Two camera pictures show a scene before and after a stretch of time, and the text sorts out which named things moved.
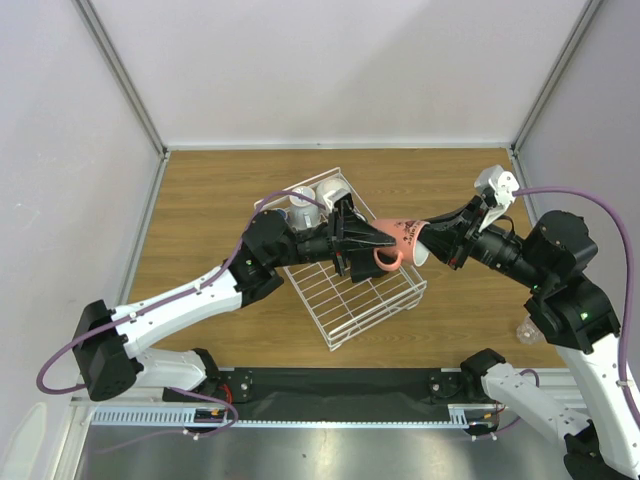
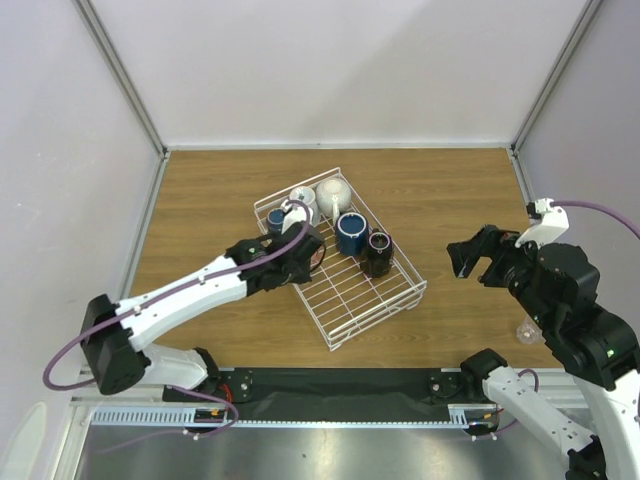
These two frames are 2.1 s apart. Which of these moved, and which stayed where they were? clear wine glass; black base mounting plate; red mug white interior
Moved: red mug white interior
Stayed: black base mounting plate; clear wine glass
